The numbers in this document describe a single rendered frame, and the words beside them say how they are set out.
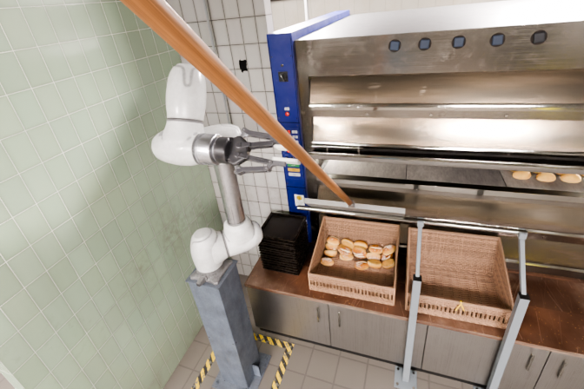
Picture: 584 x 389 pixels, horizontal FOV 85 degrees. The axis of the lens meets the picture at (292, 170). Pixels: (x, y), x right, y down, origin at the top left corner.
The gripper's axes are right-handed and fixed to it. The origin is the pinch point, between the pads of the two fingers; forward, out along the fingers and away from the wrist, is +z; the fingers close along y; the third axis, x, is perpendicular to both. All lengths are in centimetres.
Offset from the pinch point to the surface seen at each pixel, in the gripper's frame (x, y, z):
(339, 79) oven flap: -100, -74, -13
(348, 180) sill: -144, -21, -7
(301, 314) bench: -156, 75, -32
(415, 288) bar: -118, 39, 39
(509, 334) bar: -132, 55, 86
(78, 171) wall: -37, 6, -121
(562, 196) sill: -144, -22, 114
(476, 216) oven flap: -156, -7, 74
